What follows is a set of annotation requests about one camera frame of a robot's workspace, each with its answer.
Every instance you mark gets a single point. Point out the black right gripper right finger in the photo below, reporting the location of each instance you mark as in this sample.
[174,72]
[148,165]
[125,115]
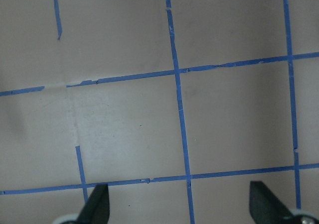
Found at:
[265,207]

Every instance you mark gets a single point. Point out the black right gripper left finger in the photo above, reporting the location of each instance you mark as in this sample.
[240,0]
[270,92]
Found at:
[97,208]

